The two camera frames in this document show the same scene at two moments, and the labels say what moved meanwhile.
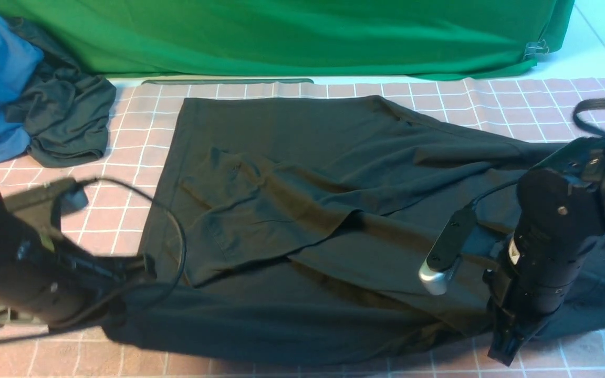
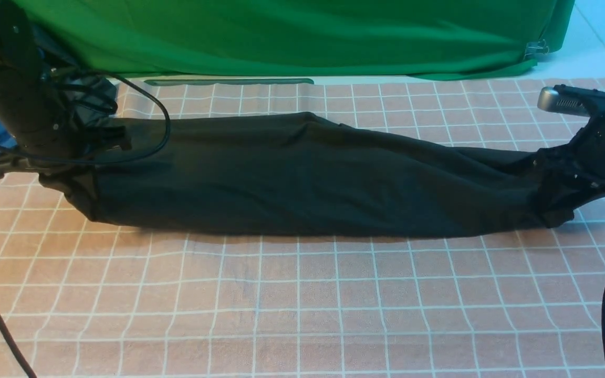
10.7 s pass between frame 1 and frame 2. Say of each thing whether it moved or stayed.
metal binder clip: stayed
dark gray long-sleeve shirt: moved
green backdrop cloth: stayed
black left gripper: moved
